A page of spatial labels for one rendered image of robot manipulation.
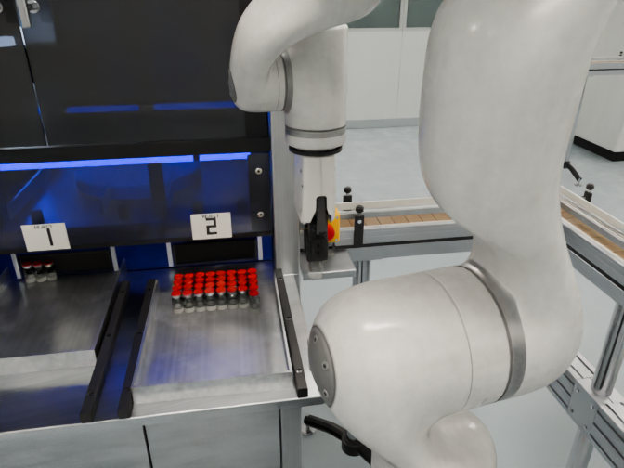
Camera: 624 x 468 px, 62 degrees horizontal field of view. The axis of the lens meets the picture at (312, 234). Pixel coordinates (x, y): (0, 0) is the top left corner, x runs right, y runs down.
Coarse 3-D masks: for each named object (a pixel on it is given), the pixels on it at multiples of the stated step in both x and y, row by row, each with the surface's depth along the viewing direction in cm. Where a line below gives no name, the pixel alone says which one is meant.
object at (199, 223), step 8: (192, 216) 111; (200, 216) 112; (208, 216) 112; (216, 216) 112; (224, 216) 112; (192, 224) 112; (200, 224) 112; (208, 224) 113; (216, 224) 113; (224, 224) 113; (192, 232) 113; (200, 232) 113; (224, 232) 114
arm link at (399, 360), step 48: (384, 288) 41; (432, 288) 41; (480, 288) 41; (336, 336) 39; (384, 336) 37; (432, 336) 38; (480, 336) 39; (336, 384) 38; (384, 384) 37; (432, 384) 38; (480, 384) 39; (384, 432) 38; (432, 432) 45; (480, 432) 49
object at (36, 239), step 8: (48, 224) 107; (56, 224) 107; (64, 224) 108; (24, 232) 107; (32, 232) 107; (40, 232) 107; (56, 232) 108; (64, 232) 108; (32, 240) 108; (40, 240) 108; (48, 240) 108; (56, 240) 109; (64, 240) 109; (32, 248) 109; (40, 248) 109; (48, 248) 109; (56, 248) 109; (64, 248) 110
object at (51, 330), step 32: (0, 288) 114; (32, 288) 116; (64, 288) 116; (96, 288) 116; (0, 320) 105; (32, 320) 105; (64, 320) 105; (96, 320) 105; (0, 352) 96; (32, 352) 96; (64, 352) 91; (96, 352) 93
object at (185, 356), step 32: (160, 320) 105; (192, 320) 105; (224, 320) 105; (256, 320) 105; (160, 352) 96; (192, 352) 96; (224, 352) 96; (256, 352) 96; (288, 352) 91; (160, 384) 84; (192, 384) 84; (224, 384) 85; (256, 384) 86; (288, 384) 87
